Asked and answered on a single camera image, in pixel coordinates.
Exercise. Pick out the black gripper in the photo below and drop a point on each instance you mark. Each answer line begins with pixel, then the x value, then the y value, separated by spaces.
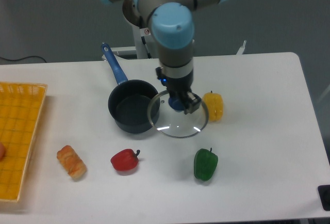
pixel 178 83

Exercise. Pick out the glass lid with blue knob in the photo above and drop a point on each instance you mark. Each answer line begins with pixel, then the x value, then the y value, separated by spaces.
pixel 175 123

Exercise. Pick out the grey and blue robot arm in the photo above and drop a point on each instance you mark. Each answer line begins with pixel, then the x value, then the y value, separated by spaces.
pixel 172 28

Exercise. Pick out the yellow bell pepper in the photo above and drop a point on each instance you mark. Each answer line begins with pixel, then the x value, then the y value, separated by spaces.
pixel 214 103

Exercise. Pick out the green bell pepper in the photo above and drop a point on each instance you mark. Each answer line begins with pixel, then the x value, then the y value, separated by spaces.
pixel 205 164

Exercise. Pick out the red bell pepper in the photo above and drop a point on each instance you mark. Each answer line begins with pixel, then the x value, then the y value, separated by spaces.
pixel 125 160

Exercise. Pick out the golden bread roll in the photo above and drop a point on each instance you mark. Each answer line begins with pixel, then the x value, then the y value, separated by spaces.
pixel 71 162

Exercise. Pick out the black device at table edge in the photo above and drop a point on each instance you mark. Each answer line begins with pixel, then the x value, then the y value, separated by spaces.
pixel 324 193

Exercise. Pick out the yellow woven basket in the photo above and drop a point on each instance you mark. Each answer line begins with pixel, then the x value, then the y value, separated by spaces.
pixel 21 107

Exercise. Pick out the dark saucepan with blue handle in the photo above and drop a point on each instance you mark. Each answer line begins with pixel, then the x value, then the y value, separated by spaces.
pixel 129 101

